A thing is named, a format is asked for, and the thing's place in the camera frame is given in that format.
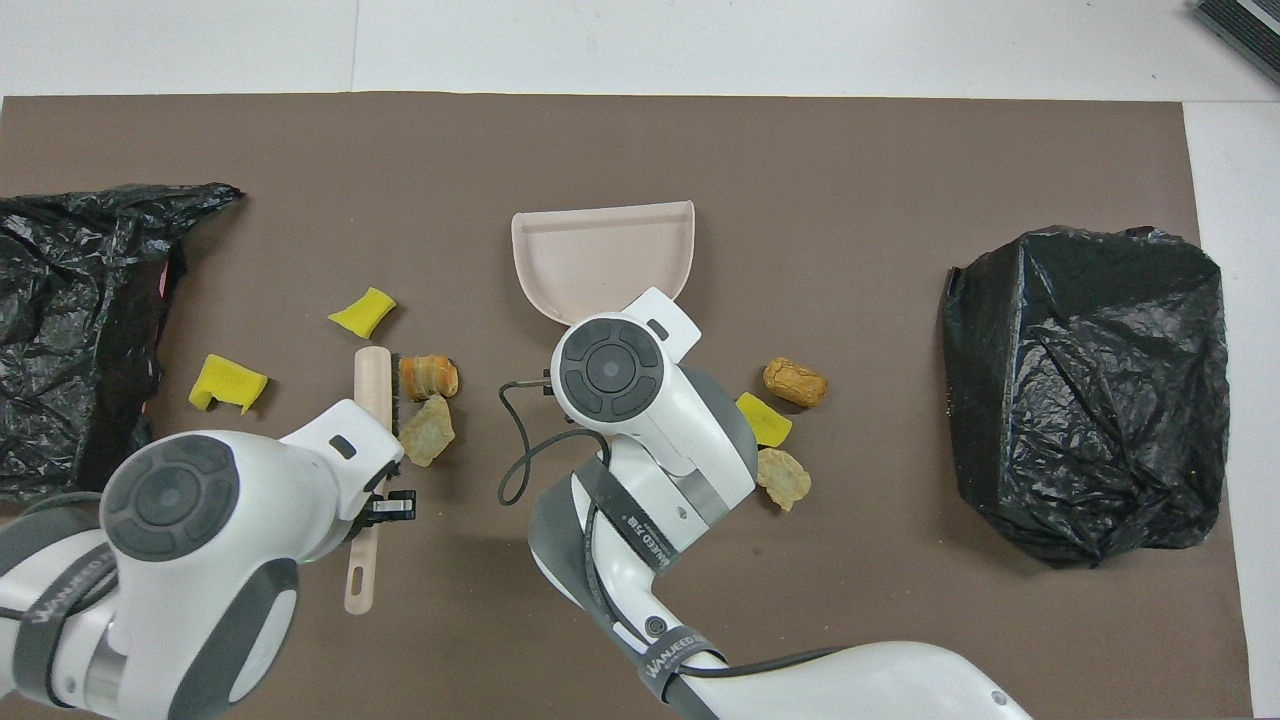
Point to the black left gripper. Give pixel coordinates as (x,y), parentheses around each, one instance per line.
(378,480)

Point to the pale bread chunk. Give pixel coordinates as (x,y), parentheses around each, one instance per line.
(428,435)
(785,480)

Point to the beige hand brush black bristles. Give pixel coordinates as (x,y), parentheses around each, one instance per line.
(372,385)

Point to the orange striped croissant piece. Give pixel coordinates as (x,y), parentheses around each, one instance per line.
(432,378)

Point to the yellow sponge piece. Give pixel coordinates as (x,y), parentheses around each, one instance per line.
(225,380)
(770,425)
(362,313)

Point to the beige plastic dustpan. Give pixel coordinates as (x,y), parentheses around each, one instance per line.
(600,260)

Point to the brown bread roll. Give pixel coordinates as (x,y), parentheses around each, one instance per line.
(795,383)

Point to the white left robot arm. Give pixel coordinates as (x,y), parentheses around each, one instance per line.
(180,500)

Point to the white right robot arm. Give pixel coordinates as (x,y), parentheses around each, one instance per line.
(680,420)

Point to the black trash bag bin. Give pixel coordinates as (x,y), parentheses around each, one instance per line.
(70,300)
(1060,400)

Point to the brown table mat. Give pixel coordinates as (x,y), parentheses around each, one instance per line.
(600,150)

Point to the grey ribbed device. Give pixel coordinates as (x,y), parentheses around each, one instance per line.
(1250,25)

